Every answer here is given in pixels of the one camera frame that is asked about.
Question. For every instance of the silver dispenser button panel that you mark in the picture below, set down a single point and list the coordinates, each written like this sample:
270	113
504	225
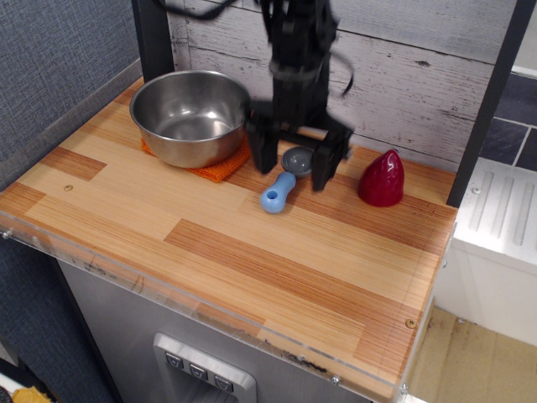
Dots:
190	375

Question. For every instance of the yellow object at corner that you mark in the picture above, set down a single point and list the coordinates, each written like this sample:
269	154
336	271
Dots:
29	395

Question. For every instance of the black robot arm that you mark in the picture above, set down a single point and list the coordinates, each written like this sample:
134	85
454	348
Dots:
301	34

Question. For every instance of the orange cloth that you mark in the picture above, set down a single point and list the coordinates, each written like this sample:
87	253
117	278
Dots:
220	171

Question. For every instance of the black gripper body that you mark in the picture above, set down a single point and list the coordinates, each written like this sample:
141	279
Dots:
295	104

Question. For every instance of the right black frame post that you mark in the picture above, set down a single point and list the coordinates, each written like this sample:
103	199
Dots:
512	41

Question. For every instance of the red toy beet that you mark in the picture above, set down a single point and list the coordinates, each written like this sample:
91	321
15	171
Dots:
382	182

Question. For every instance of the grey toy fridge cabinet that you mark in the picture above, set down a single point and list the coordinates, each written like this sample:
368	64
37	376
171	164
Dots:
123	325

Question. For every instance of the blue handled grey spoon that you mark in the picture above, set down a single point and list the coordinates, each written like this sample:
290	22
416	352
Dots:
297	164

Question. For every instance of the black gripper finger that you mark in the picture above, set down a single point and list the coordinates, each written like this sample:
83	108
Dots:
263	144
326	157

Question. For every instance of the clear acrylic table guard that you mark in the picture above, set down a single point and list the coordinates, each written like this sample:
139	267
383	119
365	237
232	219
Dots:
371	387

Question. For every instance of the white ribbed cabinet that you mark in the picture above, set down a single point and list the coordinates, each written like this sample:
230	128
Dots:
489	270

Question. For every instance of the black frame post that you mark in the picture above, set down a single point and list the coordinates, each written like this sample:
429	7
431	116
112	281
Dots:
154	44
512	41

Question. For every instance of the stainless steel bowl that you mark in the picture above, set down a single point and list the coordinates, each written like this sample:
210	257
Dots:
191	119

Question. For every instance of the left black frame post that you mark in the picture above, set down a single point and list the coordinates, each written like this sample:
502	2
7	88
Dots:
154	44

